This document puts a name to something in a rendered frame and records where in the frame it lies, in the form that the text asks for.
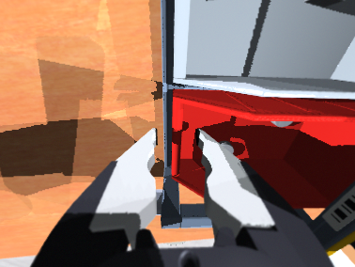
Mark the yellow flat bar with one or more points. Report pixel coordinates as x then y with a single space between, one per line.
341 244

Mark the grey steel disc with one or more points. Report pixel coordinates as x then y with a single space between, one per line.
227 145
281 123

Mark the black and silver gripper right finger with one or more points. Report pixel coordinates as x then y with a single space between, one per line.
239 198

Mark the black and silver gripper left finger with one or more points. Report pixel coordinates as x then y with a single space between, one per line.
105 218

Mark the red bin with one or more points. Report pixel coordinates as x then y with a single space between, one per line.
308 163

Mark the dark blue metal shelf rack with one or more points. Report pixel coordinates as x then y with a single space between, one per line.
331 226

